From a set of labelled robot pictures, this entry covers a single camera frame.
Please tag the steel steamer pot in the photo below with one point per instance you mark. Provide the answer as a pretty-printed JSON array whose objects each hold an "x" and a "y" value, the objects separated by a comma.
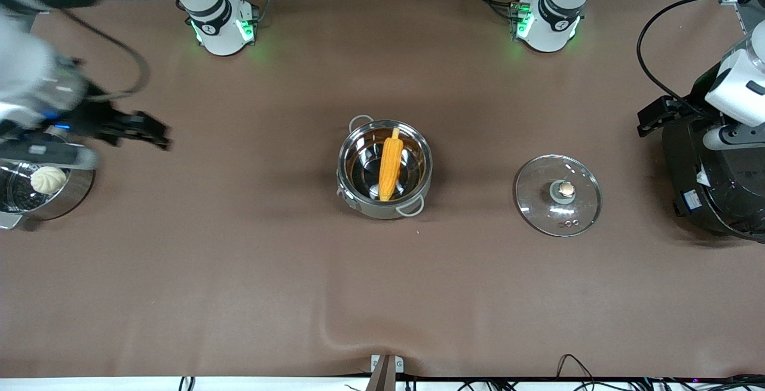
[{"x": 80, "y": 191}]

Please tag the black rice cooker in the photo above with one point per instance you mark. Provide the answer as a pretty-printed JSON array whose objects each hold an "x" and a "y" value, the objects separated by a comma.
[{"x": 717, "y": 191}]

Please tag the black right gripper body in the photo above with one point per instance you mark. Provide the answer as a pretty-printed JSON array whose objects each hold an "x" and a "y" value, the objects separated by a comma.
[{"x": 100, "y": 117}]

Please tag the white steamed bun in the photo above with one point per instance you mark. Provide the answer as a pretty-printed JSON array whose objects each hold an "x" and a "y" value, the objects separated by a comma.
[{"x": 49, "y": 180}]

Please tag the yellow corn cob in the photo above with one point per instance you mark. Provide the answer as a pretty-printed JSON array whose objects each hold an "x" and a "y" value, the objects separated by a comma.
[{"x": 389, "y": 164}]

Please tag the brown table mat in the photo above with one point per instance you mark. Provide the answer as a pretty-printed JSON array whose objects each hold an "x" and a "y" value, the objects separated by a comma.
[{"x": 382, "y": 295}]

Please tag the glass lid with bronze knob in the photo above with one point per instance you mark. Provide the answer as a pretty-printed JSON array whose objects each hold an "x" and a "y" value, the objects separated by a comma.
[{"x": 538, "y": 199}]

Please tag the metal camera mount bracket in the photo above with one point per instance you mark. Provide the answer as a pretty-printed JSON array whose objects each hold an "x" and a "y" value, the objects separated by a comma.
[{"x": 385, "y": 373}]

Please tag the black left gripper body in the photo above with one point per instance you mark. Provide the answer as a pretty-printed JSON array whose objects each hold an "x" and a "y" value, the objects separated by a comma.
[{"x": 683, "y": 112}]

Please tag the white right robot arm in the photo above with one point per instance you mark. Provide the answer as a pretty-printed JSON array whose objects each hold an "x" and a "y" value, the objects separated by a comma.
[{"x": 218, "y": 32}]

